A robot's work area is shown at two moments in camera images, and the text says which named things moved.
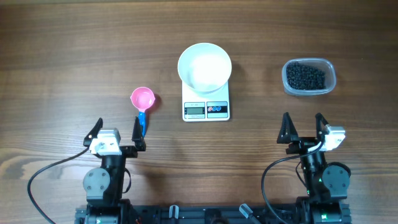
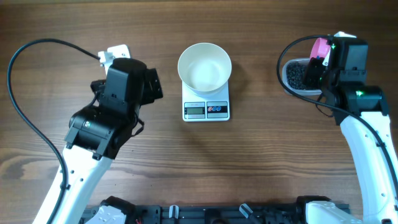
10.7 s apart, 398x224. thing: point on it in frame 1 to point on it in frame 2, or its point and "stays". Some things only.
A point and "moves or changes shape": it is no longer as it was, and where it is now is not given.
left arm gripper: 125,149 to 153,86
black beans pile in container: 304,78 stays
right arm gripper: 304,144 to 313,74
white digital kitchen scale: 206,106 stays
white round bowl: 205,66 stays
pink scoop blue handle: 142,99 moves or changes shape
